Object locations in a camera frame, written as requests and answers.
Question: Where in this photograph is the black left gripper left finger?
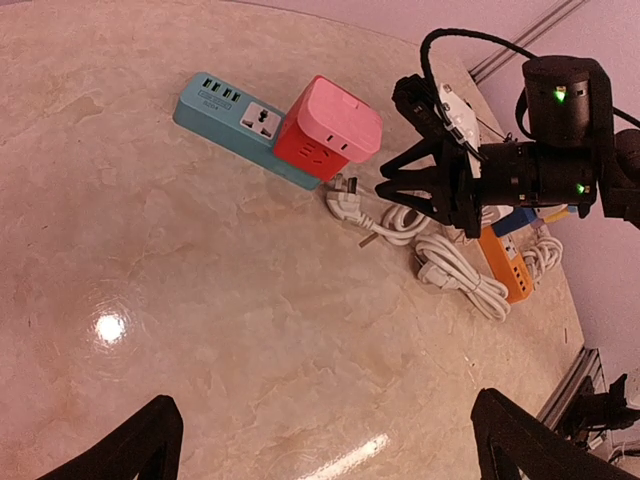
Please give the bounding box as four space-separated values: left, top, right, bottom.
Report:
42 395 184 479

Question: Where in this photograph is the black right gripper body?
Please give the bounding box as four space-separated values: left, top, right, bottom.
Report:
439 141 538 238

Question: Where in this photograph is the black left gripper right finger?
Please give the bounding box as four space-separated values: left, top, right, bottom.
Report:
471 388 634 480

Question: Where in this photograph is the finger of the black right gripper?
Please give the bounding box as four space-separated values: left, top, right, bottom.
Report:
375 172 450 225
380 137 446 180

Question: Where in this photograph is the pink plug adapter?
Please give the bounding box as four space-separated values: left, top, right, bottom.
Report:
298 76 383 163

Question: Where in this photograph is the red cube socket adapter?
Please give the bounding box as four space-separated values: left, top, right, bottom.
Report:
274 75 353 181

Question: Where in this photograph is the light blue power strip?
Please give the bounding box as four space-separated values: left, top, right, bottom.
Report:
173 72 321 191

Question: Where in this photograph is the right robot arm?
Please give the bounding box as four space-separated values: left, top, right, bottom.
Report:
375 56 639 238

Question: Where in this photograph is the blue cube adapter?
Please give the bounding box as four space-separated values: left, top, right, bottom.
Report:
492 208 538 238

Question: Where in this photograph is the orange power strip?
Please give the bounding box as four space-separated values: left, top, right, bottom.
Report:
479 226 534 304

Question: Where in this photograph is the white cable of blue strip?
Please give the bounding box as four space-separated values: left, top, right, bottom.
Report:
325 173 434 247

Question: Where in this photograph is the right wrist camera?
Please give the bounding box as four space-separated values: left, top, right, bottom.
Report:
392 74 484 162

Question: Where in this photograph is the white cable of orange strip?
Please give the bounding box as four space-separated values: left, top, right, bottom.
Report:
410 234 512 322

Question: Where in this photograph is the white cable of purple strip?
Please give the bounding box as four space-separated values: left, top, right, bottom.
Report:
522 234 565 289

